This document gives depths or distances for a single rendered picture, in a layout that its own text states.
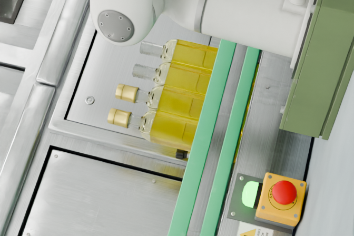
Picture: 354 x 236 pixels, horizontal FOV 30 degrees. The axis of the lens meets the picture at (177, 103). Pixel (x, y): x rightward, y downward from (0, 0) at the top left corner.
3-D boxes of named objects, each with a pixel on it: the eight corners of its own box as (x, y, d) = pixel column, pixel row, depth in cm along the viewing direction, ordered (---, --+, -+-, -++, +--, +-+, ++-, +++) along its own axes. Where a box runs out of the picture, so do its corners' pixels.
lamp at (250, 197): (261, 187, 116) (244, 183, 116) (264, 180, 112) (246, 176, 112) (255, 212, 114) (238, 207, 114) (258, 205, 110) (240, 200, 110)
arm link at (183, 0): (223, -41, 103) (127, -66, 106) (200, 3, 94) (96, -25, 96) (214, 10, 110) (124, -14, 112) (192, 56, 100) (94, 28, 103)
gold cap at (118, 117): (130, 109, 138) (110, 105, 139) (126, 126, 137) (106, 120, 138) (133, 115, 142) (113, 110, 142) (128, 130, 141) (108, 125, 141)
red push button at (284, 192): (273, 182, 111) (275, 176, 107) (296, 188, 110) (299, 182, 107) (267, 205, 109) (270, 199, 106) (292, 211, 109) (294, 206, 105)
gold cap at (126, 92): (139, 91, 144) (120, 87, 144) (138, 84, 140) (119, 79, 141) (135, 106, 142) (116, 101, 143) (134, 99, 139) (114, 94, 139)
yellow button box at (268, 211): (303, 193, 116) (262, 182, 117) (310, 181, 110) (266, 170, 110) (295, 231, 114) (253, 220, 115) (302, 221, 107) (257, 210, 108)
